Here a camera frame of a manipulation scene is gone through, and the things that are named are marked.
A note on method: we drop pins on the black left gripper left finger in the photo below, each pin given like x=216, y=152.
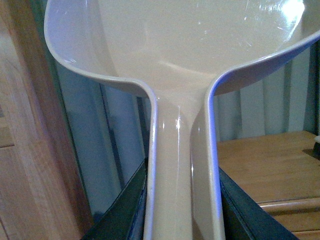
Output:
x=124, y=220

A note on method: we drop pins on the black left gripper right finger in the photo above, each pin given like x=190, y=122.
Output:
x=244, y=219

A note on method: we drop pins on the beige plastic dustpan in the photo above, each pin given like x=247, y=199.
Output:
x=180, y=54

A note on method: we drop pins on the wooden nightstand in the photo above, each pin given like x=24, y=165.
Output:
x=281, y=174

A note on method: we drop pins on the wooden bed headboard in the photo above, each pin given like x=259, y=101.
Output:
x=41, y=192

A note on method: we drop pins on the beige hand brush black bristles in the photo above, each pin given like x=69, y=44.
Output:
x=315, y=151

